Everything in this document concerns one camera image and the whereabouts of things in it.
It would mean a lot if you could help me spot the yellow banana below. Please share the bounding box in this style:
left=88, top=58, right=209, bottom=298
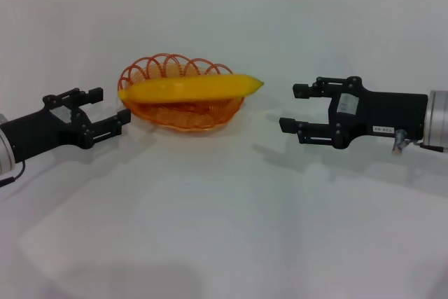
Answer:
left=118, top=73, right=265, bottom=104

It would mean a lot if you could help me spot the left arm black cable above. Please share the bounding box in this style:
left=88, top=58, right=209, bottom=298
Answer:
left=0, top=160, right=27, bottom=188

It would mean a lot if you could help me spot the right gripper silver connector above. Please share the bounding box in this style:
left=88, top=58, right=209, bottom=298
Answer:
left=391, top=128, right=409, bottom=155

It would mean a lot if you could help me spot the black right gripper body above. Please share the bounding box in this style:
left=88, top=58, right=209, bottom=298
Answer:
left=327, top=76, right=430, bottom=150

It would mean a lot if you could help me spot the orange woven plastic basket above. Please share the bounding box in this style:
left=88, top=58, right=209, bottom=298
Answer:
left=117, top=53, right=246, bottom=134

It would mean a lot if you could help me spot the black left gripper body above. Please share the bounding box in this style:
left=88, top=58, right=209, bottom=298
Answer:
left=1, top=95, right=93, bottom=163

